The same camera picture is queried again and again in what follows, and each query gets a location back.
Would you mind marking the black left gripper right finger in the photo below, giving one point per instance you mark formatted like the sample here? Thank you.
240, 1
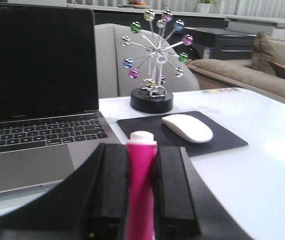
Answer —
185, 208

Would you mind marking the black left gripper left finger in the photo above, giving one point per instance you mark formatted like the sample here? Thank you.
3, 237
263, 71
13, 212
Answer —
91, 204

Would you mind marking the pink highlighter pen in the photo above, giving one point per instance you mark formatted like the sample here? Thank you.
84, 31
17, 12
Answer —
142, 150

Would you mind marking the black mouse pad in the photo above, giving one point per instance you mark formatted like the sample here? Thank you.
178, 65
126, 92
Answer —
223, 139

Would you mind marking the white computer mouse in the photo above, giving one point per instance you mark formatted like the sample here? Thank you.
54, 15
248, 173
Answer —
188, 128

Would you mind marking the grey laptop black screen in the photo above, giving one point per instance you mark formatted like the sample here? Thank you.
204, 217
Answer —
49, 105

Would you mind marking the ferris wheel desk toy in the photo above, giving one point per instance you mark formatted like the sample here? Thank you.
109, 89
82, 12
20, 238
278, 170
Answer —
152, 97

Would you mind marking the grey armchair right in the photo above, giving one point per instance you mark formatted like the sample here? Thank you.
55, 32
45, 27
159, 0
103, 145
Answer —
122, 65

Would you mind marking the beige sofa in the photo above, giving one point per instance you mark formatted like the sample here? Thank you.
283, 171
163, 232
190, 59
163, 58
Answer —
263, 74

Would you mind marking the black cabinet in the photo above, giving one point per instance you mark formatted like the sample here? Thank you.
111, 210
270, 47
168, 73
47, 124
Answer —
221, 44

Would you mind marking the potted plant white pot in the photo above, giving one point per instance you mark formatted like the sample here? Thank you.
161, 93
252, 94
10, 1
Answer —
204, 6

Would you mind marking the fruit bowl on counter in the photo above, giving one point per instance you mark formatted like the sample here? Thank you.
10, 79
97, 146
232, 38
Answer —
137, 4

